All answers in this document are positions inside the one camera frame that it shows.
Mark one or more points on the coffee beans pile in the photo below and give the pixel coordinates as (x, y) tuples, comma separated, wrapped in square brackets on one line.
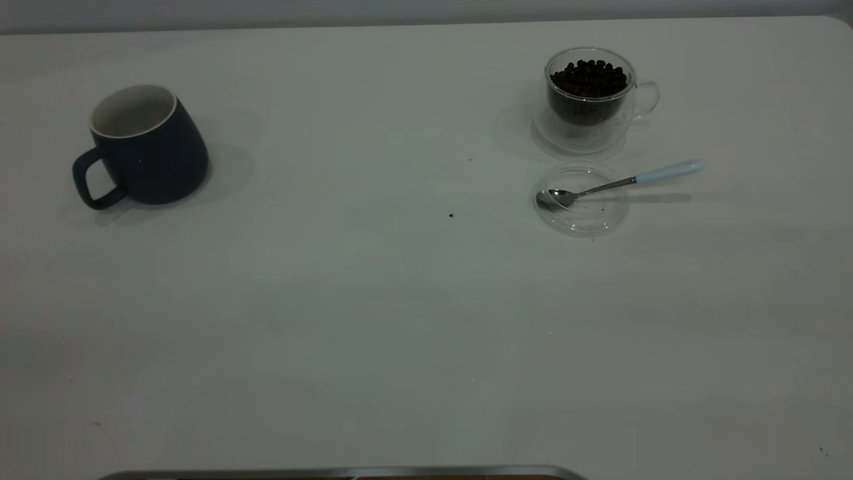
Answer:
[(590, 80)]

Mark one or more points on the silver metal edge strip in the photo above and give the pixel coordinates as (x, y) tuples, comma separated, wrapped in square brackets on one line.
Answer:
[(333, 474)]

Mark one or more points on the dark blue-grey ceramic mug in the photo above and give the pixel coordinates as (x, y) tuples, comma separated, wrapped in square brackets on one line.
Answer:
[(160, 160)]

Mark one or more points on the clear glass saucer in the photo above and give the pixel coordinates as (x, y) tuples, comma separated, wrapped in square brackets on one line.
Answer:
[(586, 220)]

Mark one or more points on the clear double-wall glass cup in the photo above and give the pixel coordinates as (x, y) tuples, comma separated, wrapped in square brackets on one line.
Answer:
[(586, 136)]

